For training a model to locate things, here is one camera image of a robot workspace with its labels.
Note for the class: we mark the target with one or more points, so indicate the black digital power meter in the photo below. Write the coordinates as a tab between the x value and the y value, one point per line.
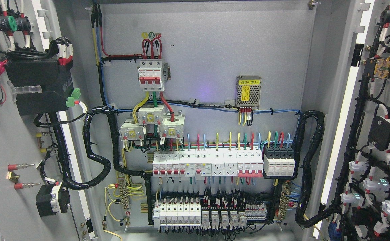
40	86

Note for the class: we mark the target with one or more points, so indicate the metal mesh power supply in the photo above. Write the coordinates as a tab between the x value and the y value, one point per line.
248	91

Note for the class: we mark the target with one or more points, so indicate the grey cabinet door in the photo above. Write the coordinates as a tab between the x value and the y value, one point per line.
351	174
19	217

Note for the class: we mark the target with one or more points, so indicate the white socket breaker row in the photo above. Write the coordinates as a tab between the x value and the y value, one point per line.
208	162

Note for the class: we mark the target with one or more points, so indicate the white red main breaker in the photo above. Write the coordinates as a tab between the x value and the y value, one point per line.
152	74

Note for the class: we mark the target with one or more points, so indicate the white lower breaker row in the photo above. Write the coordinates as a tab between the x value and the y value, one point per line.
177	212

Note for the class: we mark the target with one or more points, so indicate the black white surge protector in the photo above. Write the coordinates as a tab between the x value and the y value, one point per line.
279	163

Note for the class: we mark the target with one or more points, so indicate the white current transformers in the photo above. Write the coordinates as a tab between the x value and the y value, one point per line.
150	118

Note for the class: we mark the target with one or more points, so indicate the white rotary selector switch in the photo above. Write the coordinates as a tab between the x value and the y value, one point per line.
52	199

